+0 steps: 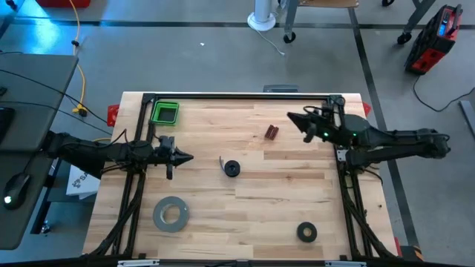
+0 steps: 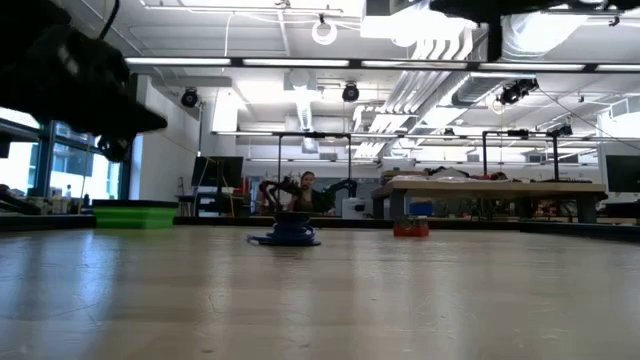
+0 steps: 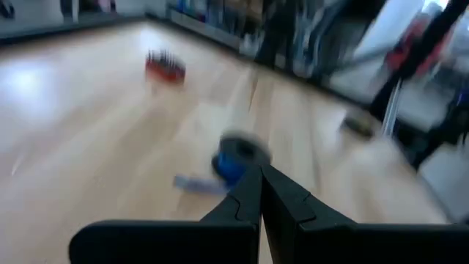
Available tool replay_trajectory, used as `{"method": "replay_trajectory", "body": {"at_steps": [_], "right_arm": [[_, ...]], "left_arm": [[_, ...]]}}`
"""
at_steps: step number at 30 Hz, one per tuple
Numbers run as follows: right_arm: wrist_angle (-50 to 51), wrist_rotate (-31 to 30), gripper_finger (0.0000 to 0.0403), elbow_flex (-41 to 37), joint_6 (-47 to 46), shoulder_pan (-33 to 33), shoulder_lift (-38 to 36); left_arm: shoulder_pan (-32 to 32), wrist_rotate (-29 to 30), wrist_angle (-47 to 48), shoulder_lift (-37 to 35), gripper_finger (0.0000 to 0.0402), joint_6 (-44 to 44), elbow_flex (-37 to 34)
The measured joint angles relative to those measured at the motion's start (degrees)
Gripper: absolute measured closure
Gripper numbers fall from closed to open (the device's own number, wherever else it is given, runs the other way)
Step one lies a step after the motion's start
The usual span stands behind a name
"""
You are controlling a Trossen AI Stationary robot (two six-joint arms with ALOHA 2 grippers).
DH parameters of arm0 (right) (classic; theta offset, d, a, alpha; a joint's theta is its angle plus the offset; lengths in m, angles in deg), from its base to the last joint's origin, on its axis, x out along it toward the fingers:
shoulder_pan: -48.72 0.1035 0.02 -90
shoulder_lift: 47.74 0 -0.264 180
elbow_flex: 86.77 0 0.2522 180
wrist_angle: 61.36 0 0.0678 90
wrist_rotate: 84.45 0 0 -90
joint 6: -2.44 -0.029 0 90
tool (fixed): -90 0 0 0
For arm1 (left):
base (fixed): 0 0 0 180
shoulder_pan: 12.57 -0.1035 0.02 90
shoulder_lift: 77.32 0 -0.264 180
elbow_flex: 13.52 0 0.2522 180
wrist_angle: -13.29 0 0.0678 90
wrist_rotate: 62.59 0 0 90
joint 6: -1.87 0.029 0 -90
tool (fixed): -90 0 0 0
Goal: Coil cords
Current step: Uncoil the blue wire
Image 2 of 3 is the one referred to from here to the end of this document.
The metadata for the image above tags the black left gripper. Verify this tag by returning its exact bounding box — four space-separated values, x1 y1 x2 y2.
0 24 169 164

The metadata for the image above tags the large window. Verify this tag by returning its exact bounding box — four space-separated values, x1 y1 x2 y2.
0 107 134 201

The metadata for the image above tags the white ceiling vent unit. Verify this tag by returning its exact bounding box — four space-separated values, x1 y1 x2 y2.
359 0 474 41

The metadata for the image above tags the pile of clothes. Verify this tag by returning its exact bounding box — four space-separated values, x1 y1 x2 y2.
389 166 526 182

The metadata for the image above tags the green bin with black lid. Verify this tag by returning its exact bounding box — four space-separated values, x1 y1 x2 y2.
92 199 179 230

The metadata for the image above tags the black computer monitor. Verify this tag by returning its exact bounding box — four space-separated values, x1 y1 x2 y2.
191 155 245 189
604 154 640 194

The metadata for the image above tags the red container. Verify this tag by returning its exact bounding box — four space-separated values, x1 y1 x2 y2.
392 215 430 238

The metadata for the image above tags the white box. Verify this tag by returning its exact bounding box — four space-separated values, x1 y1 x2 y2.
341 197 368 220

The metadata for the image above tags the person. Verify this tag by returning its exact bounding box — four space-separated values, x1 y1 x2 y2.
287 170 332 216

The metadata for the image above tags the silver ventilation duct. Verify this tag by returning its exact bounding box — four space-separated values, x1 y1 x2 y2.
501 13 594 62

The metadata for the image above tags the black ceiling camera cluster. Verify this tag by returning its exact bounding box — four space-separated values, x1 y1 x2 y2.
497 78 540 106

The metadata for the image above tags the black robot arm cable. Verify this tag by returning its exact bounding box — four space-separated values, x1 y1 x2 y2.
98 0 122 41

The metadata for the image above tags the black metal station frame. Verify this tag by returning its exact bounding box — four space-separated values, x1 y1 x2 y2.
481 128 562 183
276 131 353 216

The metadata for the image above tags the white coiled ceiling cable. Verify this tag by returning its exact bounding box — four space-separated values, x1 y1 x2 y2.
311 19 339 47

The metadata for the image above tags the black table edge rail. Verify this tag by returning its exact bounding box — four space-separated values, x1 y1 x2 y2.
0 213 640 244

